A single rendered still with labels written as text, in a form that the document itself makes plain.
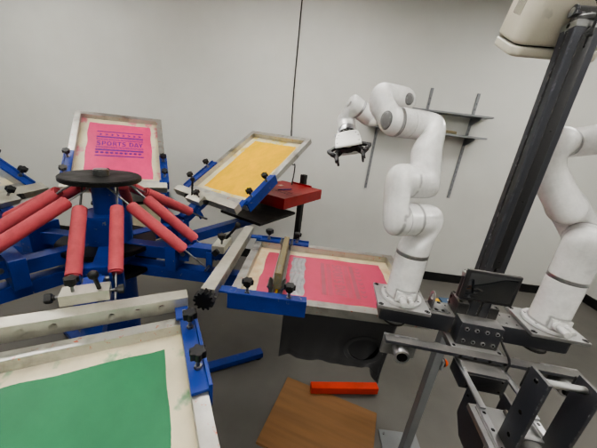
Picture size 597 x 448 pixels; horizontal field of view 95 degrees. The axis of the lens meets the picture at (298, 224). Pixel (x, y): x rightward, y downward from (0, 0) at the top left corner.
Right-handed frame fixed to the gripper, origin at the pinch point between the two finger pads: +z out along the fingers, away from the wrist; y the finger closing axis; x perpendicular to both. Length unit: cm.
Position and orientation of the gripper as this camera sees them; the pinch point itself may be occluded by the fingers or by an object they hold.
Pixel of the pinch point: (350, 159)
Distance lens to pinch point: 105.8
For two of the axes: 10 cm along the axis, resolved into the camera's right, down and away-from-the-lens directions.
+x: 2.5, 6.1, 7.5
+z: -0.5, 7.8, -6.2
